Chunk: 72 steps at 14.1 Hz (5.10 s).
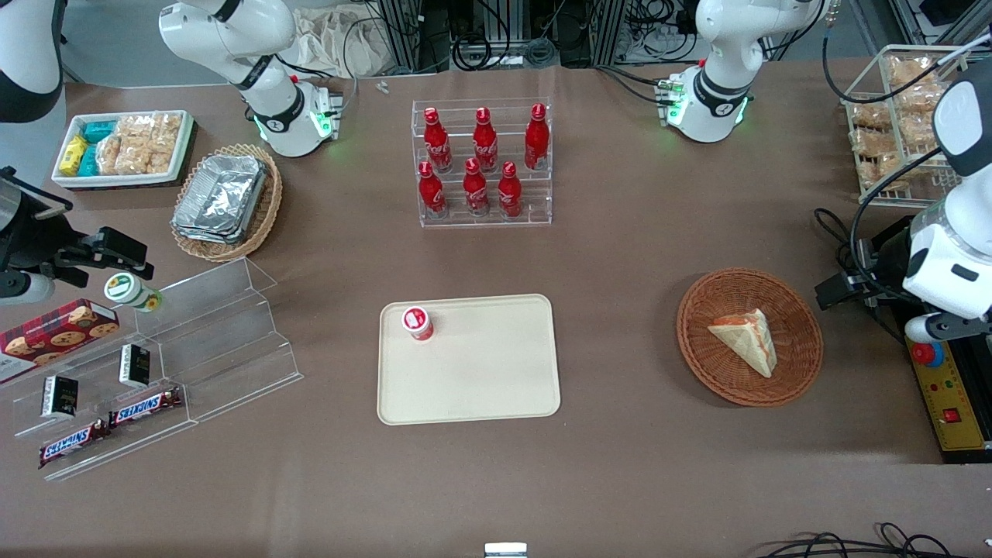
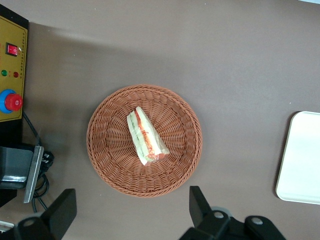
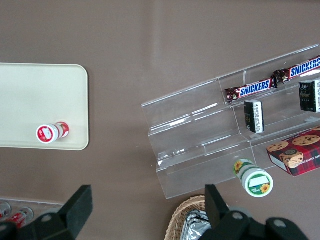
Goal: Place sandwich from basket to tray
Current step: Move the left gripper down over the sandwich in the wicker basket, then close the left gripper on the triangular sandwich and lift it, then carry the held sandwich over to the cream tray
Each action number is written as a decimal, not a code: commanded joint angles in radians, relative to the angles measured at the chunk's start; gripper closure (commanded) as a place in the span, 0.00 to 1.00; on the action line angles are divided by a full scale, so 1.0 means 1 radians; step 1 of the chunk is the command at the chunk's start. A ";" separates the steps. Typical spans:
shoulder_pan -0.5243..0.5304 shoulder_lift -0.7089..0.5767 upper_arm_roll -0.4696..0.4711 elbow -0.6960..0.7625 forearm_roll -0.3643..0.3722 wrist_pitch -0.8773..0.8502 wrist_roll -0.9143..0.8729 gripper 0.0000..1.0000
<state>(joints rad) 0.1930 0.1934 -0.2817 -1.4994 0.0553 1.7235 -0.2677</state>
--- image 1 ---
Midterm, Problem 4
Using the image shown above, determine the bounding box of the aluminium foil tray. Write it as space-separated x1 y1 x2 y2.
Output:
172 221 250 246
174 154 269 233

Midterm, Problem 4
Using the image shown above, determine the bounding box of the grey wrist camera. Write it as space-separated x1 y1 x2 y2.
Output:
904 313 992 346
0 271 56 305

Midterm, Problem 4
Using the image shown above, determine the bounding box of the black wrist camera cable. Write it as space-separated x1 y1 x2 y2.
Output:
821 15 992 311

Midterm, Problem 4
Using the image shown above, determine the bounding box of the red lidded yogurt cup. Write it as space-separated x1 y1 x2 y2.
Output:
401 306 435 342

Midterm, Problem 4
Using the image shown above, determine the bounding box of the black coiled cable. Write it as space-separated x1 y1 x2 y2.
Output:
453 35 514 72

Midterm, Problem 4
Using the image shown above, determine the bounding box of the aluminium frame post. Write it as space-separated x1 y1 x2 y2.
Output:
593 0 629 67
380 0 424 75

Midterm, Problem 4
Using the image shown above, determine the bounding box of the yellow snack packet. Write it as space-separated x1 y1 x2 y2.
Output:
60 136 88 176

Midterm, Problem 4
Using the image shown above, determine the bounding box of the red cola bottle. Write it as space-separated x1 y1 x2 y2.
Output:
418 160 447 219
473 107 499 172
498 160 523 218
463 157 490 216
423 107 453 173
525 103 550 171

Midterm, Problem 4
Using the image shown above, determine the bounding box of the round brown wicker basket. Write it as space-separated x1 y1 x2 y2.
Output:
677 267 825 408

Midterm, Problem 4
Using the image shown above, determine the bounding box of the white rectangular snack tray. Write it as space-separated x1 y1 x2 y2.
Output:
51 109 195 190

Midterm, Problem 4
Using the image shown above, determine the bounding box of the green and white cup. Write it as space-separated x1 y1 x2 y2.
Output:
104 273 163 313

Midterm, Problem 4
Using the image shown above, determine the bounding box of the beige plastic tray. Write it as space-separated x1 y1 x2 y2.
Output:
377 294 562 426

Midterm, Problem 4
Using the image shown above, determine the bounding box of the clear acrylic bottle rack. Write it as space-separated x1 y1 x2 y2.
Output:
412 98 553 229

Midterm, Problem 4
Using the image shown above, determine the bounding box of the red tartan cookie box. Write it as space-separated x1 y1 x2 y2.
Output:
0 298 120 385

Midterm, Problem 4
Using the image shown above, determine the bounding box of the snickers chocolate bar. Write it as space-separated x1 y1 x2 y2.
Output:
38 419 112 469
108 386 184 429

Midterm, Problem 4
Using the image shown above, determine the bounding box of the yellow black control box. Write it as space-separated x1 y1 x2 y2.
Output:
905 338 992 464

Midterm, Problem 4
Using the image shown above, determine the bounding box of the oval tan wicker basket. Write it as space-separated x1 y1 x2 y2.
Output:
170 143 283 264

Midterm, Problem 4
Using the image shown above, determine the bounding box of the cream cloth bag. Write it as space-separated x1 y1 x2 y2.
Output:
293 6 382 79

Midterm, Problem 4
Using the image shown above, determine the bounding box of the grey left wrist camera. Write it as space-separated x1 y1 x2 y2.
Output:
904 313 992 346

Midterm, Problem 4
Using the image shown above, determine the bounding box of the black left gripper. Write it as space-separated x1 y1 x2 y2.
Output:
815 260 914 312

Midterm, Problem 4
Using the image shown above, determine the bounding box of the white wire rack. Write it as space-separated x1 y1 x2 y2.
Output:
842 44 971 207

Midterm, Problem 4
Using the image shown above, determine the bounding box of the small black box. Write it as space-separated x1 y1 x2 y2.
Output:
40 375 79 420
119 344 152 389

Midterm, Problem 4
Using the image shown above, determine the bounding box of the clear bag fried snack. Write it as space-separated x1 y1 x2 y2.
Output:
849 101 892 129
899 112 943 148
856 155 904 191
887 56 942 86
850 128 889 157
891 84 943 114

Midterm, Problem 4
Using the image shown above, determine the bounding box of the clear acrylic stepped shelf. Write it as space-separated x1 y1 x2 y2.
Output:
0 310 198 483
133 257 304 424

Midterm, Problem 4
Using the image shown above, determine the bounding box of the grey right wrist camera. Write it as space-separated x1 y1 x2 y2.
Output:
0 271 56 305

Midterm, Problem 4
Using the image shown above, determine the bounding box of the triangular sandwich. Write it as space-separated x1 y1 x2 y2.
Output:
707 308 778 379

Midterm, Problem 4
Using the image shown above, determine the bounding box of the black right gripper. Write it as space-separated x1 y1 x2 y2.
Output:
0 167 154 280

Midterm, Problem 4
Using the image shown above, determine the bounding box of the black cable bundle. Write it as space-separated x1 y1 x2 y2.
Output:
756 523 970 558

